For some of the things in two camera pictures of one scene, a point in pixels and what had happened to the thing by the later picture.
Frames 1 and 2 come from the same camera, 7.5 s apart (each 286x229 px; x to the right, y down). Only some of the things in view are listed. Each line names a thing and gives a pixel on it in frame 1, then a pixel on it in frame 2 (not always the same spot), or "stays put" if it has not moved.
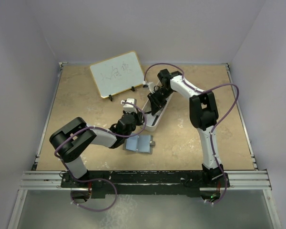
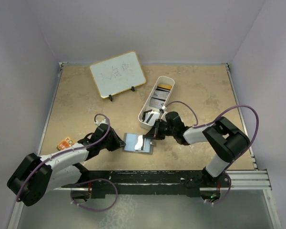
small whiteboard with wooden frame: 117,74 stays put
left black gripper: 138,116 to 117,142
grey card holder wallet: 141,143 stays put
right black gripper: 156,103 to 154,132
